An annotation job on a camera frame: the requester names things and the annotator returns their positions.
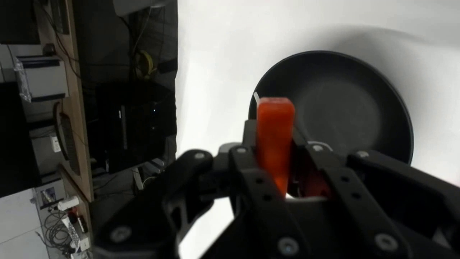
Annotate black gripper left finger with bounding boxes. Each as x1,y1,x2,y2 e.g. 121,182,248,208
92,143,311,259

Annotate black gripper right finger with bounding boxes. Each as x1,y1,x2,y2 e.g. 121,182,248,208
291,127,460,259

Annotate orange block object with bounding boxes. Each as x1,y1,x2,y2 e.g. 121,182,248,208
253,94,333,198

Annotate black bowl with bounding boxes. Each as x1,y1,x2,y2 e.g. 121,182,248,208
248,48,417,166

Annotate black under-desk cabinet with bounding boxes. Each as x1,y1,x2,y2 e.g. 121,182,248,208
77,0,180,176

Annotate wooden lab desk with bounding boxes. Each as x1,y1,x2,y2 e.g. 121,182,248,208
35,0,97,205

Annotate white printer box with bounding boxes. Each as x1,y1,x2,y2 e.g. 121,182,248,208
13,53,69,104

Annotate tangled floor cables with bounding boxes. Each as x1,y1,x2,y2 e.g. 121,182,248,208
35,205,92,255

